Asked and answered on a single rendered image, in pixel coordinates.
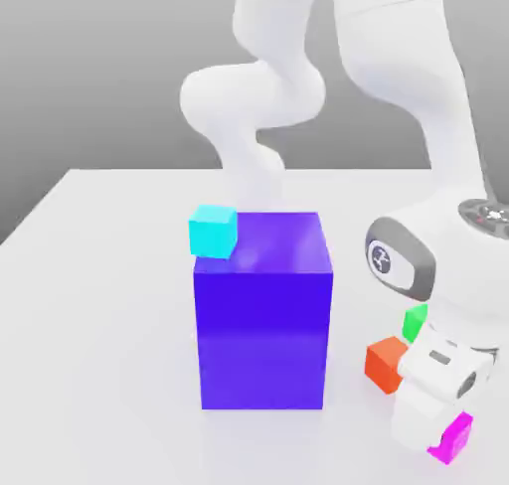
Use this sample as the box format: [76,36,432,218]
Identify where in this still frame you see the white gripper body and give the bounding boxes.
[390,376,459,452]

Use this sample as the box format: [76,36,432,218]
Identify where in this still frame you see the small magenta cube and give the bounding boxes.
[426,410,474,466]

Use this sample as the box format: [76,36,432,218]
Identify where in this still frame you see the small orange cube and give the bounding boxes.
[364,336,410,396]

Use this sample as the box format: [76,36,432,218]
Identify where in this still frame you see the small green cube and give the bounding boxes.
[402,302,429,344]

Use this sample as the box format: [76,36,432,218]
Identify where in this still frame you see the small cyan cube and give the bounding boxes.
[188,204,239,260]

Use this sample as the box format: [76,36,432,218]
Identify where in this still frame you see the large purple box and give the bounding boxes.
[192,211,334,411]

